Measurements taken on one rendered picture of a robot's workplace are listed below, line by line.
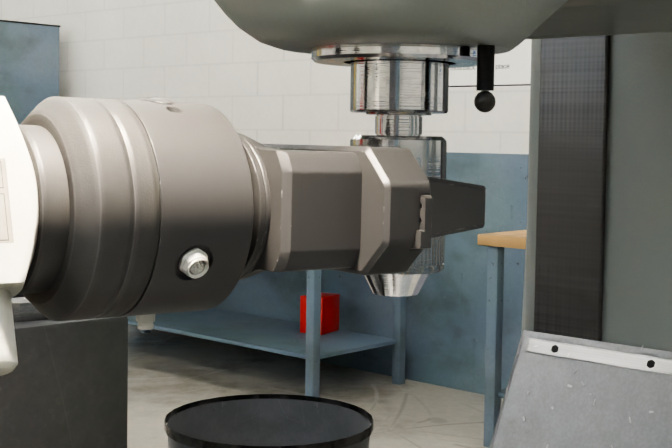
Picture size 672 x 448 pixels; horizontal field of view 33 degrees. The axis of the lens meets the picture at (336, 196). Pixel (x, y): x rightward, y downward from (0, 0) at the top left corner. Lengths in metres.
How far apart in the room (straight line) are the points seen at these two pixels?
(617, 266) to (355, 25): 0.47
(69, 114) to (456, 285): 5.33
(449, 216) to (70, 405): 0.37
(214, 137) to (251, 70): 6.27
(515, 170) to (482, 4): 5.02
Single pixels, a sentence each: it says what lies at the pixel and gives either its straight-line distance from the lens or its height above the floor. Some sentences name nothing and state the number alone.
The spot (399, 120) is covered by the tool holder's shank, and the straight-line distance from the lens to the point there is 0.53.
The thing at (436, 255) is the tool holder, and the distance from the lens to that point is 0.54.
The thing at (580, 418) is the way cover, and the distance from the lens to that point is 0.90.
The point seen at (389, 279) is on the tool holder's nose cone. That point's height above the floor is 1.20.
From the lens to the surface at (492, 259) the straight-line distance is 4.64.
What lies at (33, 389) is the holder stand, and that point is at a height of 1.09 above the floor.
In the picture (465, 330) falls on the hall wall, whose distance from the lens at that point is 5.73.
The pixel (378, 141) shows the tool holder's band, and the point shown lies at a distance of 0.52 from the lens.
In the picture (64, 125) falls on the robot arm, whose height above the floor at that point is 1.27.
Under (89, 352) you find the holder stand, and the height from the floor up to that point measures 1.11.
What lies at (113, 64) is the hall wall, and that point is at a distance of 7.75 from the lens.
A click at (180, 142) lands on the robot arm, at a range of 0.44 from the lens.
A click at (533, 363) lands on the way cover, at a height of 1.09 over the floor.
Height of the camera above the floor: 1.27
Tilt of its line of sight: 3 degrees down
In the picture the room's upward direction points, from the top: 1 degrees clockwise
